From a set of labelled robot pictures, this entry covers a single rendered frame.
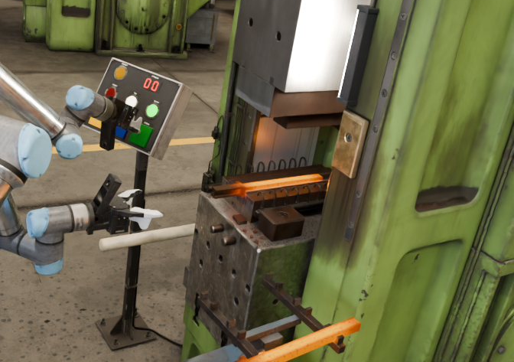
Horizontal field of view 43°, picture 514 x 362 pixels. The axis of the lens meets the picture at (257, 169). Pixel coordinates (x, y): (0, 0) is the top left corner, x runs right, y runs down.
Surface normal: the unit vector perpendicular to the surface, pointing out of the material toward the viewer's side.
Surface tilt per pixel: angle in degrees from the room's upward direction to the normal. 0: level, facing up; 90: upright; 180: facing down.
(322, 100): 90
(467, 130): 89
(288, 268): 90
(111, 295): 0
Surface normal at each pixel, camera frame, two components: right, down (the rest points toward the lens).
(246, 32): -0.84, 0.10
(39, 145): 0.96, 0.18
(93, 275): 0.16, -0.90
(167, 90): -0.38, -0.21
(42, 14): 0.38, 0.43
